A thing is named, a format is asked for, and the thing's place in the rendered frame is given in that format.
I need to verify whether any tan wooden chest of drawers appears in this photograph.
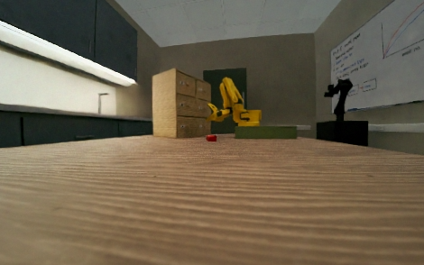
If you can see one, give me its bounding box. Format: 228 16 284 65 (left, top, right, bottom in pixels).
152 69 211 138

